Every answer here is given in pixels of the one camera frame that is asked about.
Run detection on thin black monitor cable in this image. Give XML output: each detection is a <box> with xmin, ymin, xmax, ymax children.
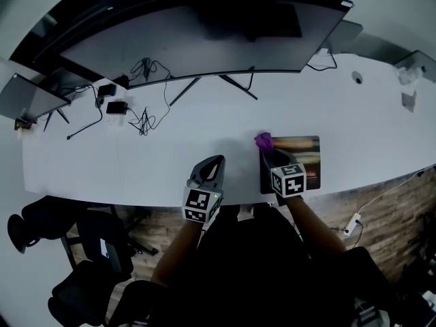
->
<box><xmin>305</xmin><ymin>51</ymin><xmax>339</xmax><ymax>72</ymax></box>

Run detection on person's left forearm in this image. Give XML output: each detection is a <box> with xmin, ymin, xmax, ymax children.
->
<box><xmin>151</xmin><ymin>219</ymin><xmax>206</xmax><ymax>288</ymax></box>

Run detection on white floor power strip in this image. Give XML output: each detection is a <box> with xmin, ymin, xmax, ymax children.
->
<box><xmin>343</xmin><ymin>212</ymin><xmax>362</xmax><ymax>237</ymax></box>

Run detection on black monitor stand legs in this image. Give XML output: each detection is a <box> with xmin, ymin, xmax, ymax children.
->
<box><xmin>168</xmin><ymin>73</ymin><xmax>259</xmax><ymax>107</ymax></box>

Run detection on purple cloth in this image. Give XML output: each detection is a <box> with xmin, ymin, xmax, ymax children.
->
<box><xmin>253</xmin><ymin>131</ymin><xmax>275</xmax><ymax>153</ymax></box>

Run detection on small brown object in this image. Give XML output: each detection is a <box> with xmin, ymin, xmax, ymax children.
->
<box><xmin>14</xmin><ymin>116</ymin><xmax>37</xmax><ymax>131</ymax></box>

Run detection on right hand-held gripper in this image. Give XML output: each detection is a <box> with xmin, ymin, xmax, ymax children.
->
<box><xmin>262</xmin><ymin>147</ymin><xmax>308</xmax><ymax>199</ymax></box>

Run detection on dark printed mouse pad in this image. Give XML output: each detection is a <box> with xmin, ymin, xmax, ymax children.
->
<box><xmin>259</xmin><ymin>135</ymin><xmax>322</xmax><ymax>195</ymax></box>

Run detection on thick black cable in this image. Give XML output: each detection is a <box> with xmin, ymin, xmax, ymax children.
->
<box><xmin>57</xmin><ymin>84</ymin><xmax>104</xmax><ymax>141</ymax></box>

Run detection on tangled black cable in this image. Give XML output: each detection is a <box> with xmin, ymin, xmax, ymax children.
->
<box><xmin>127</xmin><ymin>57</ymin><xmax>171</xmax><ymax>136</ymax></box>

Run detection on person's black clothing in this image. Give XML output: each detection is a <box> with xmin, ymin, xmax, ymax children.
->
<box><xmin>108</xmin><ymin>202</ymin><xmax>420</xmax><ymax>327</ymax></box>

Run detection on grey laptop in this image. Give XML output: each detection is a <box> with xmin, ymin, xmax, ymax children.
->
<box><xmin>325</xmin><ymin>18</ymin><xmax>364</xmax><ymax>55</ymax></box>

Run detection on black power adapter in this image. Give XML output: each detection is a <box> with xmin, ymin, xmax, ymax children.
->
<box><xmin>97</xmin><ymin>83</ymin><xmax>117</xmax><ymax>98</ymax></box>
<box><xmin>106</xmin><ymin>101</ymin><xmax>129</xmax><ymax>116</ymax></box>

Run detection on small grey box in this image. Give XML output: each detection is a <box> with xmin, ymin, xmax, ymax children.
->
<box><xmin>401</xmin><ymin>90</ymin><xmax>418</xmax><ymax>113</ymax></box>

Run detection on white floor cable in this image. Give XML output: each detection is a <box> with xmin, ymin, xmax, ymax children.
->
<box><xmin>356</xmin><ymin>170</ymin><xmax>431</xmax><ymax>216</ymax></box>

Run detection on small grey monitor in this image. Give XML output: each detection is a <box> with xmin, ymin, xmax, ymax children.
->
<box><xmin>0</xmin><ymin>72</ymin><xmax>72</xmax><ymax>132</ymax></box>

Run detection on large curved monitor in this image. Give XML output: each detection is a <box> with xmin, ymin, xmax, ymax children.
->
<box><xmin>33</xmin><ymin>0</ymin><xmax>355</xmax><ymax>89</ymax></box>

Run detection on clear plastic bag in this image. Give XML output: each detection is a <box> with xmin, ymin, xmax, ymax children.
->
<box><xmin>396</xmin><ymin>65</ymin><xmax>422</xmax><ymax>86</ymax></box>

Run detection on black office chair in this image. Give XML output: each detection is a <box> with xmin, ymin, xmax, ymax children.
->
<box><xmin>6</xmin><ymin>196</ymin><xmax>157</xmax><ymax>327</ymax></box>

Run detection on person's right forearm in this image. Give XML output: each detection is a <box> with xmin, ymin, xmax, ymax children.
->
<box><xmin>285</xmin><ymin>196</ymin><xmax>347</xmax><ymax>255</ymax></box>

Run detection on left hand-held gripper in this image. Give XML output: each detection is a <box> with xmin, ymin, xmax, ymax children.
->
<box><xmin>182</xmin><ymin>154</ymin><xmax>226</xmax><ymax>225</ymax></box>

